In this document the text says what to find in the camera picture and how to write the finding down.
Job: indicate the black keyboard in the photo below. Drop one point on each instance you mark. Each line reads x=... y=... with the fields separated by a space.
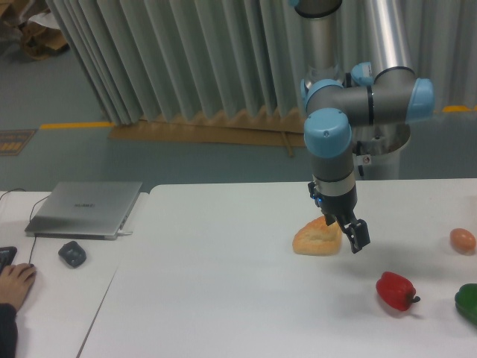
x=7 y=255

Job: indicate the green bell pepper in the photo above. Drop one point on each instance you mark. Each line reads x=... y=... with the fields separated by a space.
x=465 y=302

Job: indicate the red bell pepper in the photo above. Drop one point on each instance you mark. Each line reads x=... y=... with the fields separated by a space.
x=396 y=291

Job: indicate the person's bare hand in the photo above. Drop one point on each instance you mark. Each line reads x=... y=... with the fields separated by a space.
x=16 y=282

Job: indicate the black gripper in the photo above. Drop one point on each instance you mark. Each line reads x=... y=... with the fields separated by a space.
x=340 y=208

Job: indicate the pale green folded curtain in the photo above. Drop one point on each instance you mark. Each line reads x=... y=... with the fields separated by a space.
x=151 y=59

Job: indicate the white usb plug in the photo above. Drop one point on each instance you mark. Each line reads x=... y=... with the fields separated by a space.
x=124 y=233

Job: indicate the brown cardboard sheet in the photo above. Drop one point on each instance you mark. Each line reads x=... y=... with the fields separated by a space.
x=241 y=129

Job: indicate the golden bread pastry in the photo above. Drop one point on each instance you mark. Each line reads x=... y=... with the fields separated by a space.
x=317 y=238

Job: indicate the dark sleeved forearm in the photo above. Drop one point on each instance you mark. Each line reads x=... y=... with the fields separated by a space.
x=9 y=331

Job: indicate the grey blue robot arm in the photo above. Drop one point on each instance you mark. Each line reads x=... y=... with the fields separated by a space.
x=335 y=104

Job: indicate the silver closed laptop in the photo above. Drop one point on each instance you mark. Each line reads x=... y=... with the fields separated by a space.
x=89 y=210

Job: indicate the black computer mouse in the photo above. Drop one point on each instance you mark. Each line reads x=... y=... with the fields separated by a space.
x=72 y=254

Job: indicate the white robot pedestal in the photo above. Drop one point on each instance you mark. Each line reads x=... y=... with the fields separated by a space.
x=377 y=150

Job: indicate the brown egg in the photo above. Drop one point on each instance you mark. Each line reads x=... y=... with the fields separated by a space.
x=462 y=241

